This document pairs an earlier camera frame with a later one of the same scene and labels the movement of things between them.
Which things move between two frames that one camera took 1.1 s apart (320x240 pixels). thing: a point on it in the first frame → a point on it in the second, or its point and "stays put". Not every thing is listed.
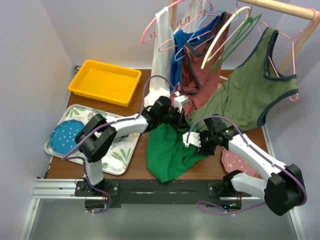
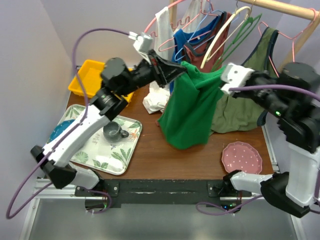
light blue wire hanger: (209, 12) stays put
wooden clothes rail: (309, 14) stays put
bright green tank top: (167, 156) → (187, 122)
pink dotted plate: (233, 162) stays put
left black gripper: (180, 121) → (162, 70)
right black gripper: (203, 150) → (257, 73)
